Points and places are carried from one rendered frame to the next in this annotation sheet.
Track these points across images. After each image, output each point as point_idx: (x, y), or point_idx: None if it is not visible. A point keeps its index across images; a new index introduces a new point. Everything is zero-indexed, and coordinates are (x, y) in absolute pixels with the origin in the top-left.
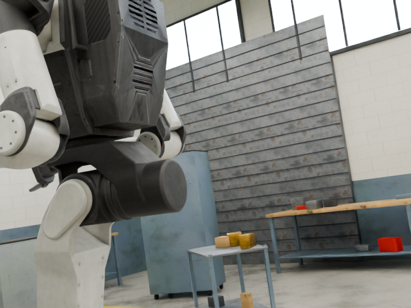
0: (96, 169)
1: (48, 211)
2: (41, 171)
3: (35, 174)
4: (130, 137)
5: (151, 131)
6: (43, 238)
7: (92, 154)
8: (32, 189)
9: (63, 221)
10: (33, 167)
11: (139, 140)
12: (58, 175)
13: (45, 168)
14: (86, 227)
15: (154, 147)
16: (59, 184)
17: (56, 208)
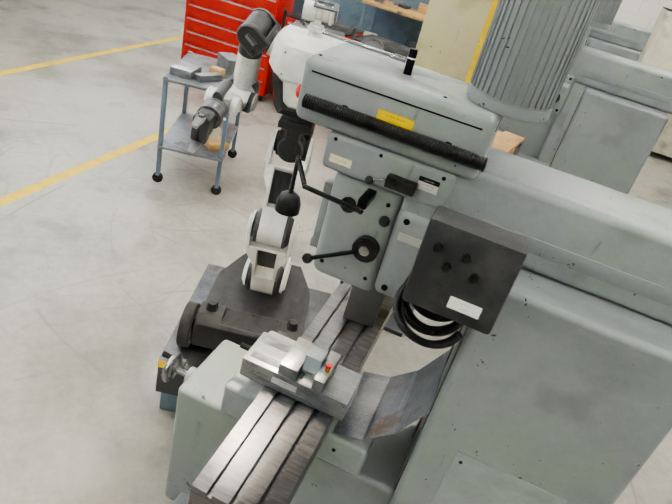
0: (312, 130)
1: (311, 159)
2: (209, 133)
3: (207, 137)
4: (237, 95)
5: (257, 92)
6: (305, 174)
7: (314, 123)
8: (196, 150)
9: (311, 161)
10: (208, 132)
11: (255, 99)
12: (299, 138)
13: (211, 130)
14: (269, 162)
15: (256, 102)
16: (300, 143)
17: (312, 156)
